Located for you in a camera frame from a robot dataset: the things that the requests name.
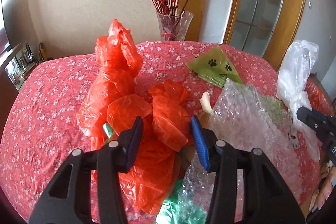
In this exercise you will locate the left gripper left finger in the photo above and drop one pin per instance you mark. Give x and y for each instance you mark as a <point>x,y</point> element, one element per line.
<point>67,197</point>

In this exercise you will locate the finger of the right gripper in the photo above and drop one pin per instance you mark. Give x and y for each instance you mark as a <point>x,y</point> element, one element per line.
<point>323,125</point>

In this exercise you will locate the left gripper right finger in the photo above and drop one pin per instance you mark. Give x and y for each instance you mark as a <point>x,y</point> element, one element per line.
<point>267,198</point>

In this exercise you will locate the white plastic bag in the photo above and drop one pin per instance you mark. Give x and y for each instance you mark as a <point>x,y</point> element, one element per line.
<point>293,74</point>

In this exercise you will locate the green plastic bag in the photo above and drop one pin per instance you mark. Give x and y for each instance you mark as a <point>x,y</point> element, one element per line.
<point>176,205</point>

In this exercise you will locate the clear bubble wrap sheet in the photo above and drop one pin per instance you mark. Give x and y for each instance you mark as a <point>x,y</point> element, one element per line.
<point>245,119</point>

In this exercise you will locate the large orange plastic bag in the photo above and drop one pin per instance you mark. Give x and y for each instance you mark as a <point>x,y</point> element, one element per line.
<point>166,124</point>

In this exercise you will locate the red lined trash basket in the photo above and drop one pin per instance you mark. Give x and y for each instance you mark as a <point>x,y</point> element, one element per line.
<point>318,98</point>

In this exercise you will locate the pink floral tablecloth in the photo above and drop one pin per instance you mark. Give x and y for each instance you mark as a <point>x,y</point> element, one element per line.
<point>41,129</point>

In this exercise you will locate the beige paper scrap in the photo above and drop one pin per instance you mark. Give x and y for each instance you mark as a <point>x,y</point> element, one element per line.
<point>205,103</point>

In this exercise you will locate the olive paw print bag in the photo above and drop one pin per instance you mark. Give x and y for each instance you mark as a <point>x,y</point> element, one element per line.
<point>214,67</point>

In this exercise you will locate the wooden glass door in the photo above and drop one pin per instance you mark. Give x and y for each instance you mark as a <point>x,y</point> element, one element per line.
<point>263,28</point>

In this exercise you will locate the dark wooden tv cabinet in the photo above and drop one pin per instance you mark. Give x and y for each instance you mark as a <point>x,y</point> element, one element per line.
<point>16,65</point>

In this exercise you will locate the glass vase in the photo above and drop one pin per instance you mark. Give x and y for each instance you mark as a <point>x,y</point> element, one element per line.
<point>174,27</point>

